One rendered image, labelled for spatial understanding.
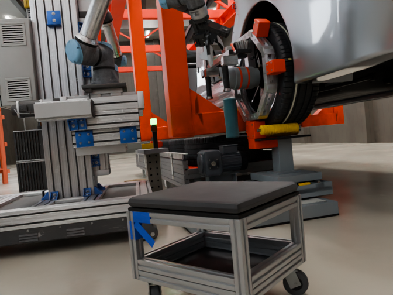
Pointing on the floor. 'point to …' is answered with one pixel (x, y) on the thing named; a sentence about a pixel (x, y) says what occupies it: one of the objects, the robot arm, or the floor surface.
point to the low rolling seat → (219, 239)
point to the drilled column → (154, 171)
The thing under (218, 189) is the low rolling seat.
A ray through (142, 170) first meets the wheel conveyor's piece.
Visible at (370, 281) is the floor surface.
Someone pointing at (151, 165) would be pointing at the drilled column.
